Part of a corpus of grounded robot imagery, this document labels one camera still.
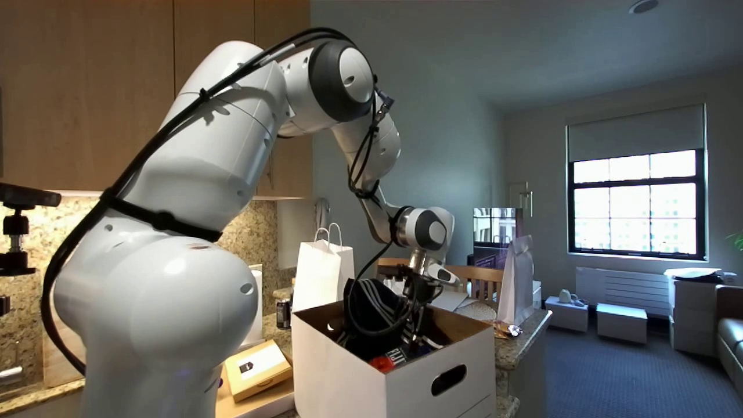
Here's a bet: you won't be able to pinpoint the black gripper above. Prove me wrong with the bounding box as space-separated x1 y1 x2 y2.
408 263 456 305

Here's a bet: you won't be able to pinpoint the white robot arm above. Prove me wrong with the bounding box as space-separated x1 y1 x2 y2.
42 28 454 418

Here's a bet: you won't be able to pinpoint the white cardboard box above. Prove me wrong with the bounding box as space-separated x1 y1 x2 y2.
292 303 497 418

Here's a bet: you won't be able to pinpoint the dark striped clothing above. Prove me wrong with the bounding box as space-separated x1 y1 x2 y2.
337 280 433 362

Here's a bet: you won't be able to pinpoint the wooden chair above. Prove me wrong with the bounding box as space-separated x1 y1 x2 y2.
376 258 504 305

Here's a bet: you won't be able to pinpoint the clear plastic bag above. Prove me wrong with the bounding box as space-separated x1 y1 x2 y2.
497 234 534 326

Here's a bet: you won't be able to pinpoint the white paper bag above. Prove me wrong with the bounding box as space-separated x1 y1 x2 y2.
292 224 355 311

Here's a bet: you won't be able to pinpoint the grey ottoman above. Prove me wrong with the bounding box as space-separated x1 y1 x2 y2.
545 297 586 332
596 305 648 344

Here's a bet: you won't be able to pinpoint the yellow book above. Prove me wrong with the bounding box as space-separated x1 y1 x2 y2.
224 339 292 403

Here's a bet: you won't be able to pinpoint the white radiator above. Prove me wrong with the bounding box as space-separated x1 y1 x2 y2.
575 267 671 316

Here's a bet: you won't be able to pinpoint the white roller blind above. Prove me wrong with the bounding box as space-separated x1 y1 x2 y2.
564 104 706 162

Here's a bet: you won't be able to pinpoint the window with black frame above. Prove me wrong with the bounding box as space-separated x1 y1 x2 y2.
568 150 706 261

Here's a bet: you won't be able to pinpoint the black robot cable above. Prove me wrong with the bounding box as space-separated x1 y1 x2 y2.
39 27 396 378

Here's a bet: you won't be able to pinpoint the wooden wall cabinets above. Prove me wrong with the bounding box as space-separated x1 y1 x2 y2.
0 0 310 191

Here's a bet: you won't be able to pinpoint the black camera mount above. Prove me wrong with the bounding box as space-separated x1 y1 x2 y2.
0 184 61 276

